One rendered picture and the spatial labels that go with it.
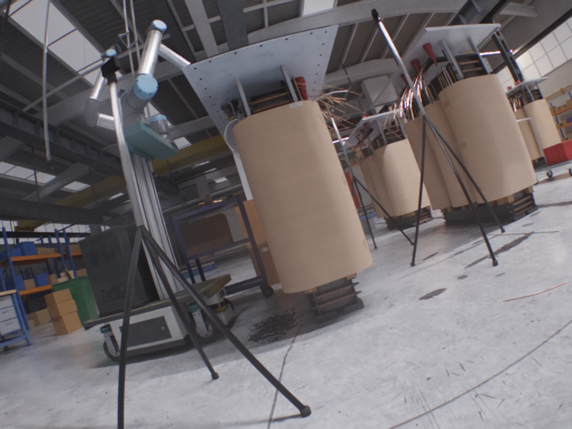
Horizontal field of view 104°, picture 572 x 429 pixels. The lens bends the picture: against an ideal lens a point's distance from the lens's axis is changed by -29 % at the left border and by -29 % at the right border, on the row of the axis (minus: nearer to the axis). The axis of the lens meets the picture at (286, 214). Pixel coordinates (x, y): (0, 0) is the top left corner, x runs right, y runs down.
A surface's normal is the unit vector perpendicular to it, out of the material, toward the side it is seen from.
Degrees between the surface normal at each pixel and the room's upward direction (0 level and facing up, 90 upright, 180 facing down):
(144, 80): 95
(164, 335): 90
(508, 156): 90
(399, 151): 90
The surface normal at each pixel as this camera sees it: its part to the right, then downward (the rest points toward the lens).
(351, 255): 0.25, -0.13
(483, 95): 0.01, -0.06
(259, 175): -0.55, 0.14
